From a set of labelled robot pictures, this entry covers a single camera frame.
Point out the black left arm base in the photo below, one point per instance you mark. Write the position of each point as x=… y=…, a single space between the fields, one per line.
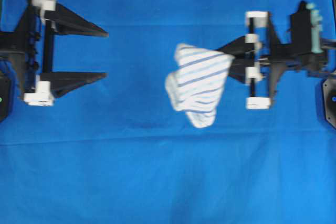
x=6 y=96

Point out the blue table cloth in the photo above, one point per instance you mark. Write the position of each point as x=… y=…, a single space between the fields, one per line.
x=115 y=151

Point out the white blue striped towel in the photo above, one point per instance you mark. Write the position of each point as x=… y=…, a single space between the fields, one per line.
x=197 y=85

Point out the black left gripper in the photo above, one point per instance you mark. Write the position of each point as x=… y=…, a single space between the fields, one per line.
x=18 y=48

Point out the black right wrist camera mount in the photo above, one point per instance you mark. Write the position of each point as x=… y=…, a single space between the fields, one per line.
x=305 y=29

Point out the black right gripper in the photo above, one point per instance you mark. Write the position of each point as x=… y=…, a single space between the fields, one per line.
x=281 y=58

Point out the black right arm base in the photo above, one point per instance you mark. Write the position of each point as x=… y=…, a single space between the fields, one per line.
x=328 y=89

